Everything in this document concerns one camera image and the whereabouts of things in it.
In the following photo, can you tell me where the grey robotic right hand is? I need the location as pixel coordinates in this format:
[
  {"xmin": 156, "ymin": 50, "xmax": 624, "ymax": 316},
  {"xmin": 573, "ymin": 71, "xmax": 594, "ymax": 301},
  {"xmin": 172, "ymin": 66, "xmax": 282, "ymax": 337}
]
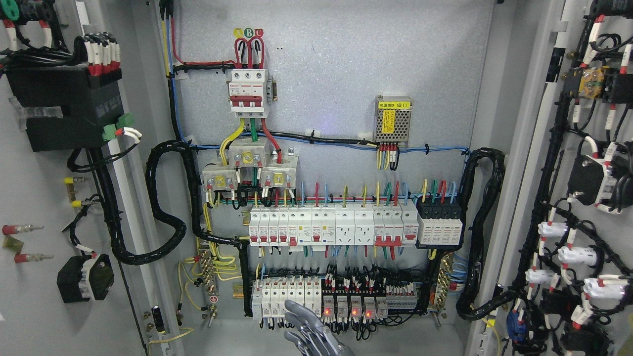
[{"xmin": 284, "ymin": 300, "xmax": 354, "ymax": 356}]

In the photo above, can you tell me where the grey cabinet door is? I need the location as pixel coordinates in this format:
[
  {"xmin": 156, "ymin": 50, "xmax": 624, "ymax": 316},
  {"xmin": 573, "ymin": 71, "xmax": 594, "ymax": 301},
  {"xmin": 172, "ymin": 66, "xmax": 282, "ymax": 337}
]
[
  {"xmin": 457, "ymin": 0, "xmax": 632, "ymax": 356},
  {"xmin": 1, "ymin": 0, "xmax": 171, "ymax": 356}
]

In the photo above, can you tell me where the relay row with red lights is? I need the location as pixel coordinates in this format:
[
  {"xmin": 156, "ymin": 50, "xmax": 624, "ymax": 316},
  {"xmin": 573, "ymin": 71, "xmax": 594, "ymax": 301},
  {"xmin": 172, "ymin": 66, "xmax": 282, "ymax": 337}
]
[{"xmin": 319, "ymin": 291, "xmax": 421, "ymax": 331}]

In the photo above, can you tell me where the lower white mini breaker row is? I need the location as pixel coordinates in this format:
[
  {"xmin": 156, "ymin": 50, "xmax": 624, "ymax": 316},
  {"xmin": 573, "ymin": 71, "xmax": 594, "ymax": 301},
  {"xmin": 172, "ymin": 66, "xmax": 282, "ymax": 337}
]
[{"xmin": 251, "ymin": 276, "xmax": 323, "ymax": 325}]

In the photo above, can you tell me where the brass ground terminal bar left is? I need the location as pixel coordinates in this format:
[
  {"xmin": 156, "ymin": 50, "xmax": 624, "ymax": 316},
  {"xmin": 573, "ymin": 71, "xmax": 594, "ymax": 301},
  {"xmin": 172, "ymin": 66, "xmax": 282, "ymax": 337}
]
[{"xmin": 199, "ymin": 249, "xmax": 219, "ymax": 328}]

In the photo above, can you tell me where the white socket breaker row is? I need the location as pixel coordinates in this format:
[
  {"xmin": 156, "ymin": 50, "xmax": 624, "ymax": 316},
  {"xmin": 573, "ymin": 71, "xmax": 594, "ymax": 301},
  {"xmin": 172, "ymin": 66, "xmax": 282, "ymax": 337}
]
[{"xmin": 248, "ymin": 203, "xmax": 420, "ymax": 252}]

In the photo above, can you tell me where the brass terminal bar right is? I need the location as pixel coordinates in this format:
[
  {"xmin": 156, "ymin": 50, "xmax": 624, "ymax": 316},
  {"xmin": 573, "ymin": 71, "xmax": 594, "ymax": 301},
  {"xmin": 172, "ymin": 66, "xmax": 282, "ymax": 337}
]
[{"xmin": 429, "ymin": 253, "xmax": 453, "ymax": 314}]

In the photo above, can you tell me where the black surge protector module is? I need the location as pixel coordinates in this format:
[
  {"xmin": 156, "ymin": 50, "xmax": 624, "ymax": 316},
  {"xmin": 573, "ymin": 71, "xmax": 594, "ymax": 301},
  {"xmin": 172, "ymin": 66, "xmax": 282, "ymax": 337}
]
[{"xmin": 416, "ymin": 200, "xmax": 463, "ymax": 249}]

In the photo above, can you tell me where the right current transformer block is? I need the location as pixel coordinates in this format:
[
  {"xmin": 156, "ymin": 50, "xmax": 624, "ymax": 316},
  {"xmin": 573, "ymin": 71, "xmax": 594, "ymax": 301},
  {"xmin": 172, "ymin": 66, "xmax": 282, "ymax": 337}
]
[{"xmin": 259, "ymin": 147, "xmax": 299, "ymax": 190}]

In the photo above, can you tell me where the upper current transformer block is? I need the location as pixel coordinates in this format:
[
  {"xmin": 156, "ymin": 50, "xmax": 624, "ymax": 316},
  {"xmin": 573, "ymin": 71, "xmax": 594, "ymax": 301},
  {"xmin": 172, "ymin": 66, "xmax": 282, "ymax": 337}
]
[{"xmin": 226, "ymin": 137, "xmax": 272, "ymax": 168}]

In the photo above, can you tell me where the perforated metal power supply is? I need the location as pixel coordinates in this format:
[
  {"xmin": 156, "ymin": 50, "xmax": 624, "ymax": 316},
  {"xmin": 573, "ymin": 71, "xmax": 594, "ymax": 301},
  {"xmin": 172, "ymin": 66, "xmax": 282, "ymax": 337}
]
[{"xmin": 373, "ymin": 95, "xmax": 413, "ymax": 147}]

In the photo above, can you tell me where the red white main circuit breaker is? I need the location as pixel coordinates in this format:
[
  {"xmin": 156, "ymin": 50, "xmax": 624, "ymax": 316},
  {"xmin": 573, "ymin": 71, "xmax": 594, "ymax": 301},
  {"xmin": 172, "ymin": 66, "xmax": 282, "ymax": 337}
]
[{"xmin": 227, "ymin": 68, "xmax": 273, "ymax": 119}]

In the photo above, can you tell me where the black left cable loom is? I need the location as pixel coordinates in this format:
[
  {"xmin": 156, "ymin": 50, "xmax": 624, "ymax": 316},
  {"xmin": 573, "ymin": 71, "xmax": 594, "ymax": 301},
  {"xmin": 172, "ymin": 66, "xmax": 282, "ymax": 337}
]
[{"xmin": 111, "ymin": 140, "xmax": 248, "ymax": 266}]

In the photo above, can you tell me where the black cable loom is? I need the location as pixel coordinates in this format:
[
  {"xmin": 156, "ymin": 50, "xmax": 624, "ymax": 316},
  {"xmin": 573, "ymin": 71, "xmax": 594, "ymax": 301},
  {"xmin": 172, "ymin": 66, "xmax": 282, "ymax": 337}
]
[
  {"xmin": 111, "ymin": 140, "xmax": 248, "ymax": 266},
  {"xmin": 455, "ymin": 148, "xmax": 507, "ymax": 322}
]

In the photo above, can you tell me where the black right cable loom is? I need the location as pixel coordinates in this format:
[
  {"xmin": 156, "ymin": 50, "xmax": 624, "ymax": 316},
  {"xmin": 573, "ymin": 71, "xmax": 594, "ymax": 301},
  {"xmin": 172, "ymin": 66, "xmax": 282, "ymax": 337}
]
[{"xmin": 455, "ymin": 148, "xmax": 507, "ymax": 322}]

